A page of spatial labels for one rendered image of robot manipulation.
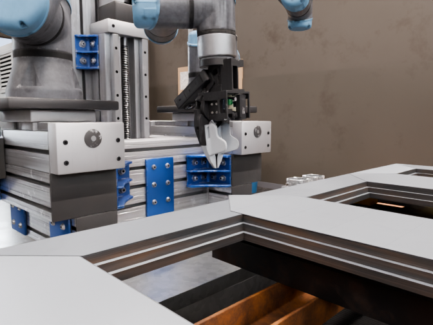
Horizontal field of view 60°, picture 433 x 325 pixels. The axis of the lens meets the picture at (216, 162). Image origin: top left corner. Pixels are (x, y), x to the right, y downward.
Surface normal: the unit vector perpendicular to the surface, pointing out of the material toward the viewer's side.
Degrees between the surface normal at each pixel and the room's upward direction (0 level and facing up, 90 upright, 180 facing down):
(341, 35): 90
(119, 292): 0
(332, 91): 90
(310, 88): 90
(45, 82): 72
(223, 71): 92
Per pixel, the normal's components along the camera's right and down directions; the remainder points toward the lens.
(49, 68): 0.51, -0.21
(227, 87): -0.67, 0.11
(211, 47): -0.23, 0.12
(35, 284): 0.00, -0.99
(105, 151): 0.73, 0.08
